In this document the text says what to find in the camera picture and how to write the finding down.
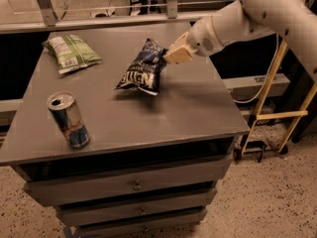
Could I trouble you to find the grey drawer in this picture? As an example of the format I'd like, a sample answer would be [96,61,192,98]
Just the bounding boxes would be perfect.
[77,207,207,238]
[56,182,217,227]
[24,155,232,206]

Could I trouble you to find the bottom grey drawer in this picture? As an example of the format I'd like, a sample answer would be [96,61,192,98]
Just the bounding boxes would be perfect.
[77,207,207,238]

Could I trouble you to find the top grey drawer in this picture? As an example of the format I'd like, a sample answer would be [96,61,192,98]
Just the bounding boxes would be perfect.
[24,155,232,206]

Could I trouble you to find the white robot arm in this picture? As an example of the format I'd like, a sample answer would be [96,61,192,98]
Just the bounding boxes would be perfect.
[164,0,317,80]

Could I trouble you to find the middle grey drawer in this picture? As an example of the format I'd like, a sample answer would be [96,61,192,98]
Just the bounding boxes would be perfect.
[56,182,217,227]

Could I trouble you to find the white cable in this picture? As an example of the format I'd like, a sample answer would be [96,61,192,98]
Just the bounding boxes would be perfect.
[233,33,280,105]

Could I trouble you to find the grey metal railing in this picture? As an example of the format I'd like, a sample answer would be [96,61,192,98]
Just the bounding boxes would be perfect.
[0,0,246,36]

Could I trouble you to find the green chip bag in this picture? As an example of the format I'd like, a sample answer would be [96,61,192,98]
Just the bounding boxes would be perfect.
[43,34,102,74]

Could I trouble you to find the redbull can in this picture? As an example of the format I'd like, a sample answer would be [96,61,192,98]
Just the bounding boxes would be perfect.
[47,91,90,149]

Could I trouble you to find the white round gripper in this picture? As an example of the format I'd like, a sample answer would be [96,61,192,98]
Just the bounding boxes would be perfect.
[163,16,224,64]

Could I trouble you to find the blue chip bag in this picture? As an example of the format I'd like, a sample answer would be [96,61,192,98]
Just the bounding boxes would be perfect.
[116,38,167,96]

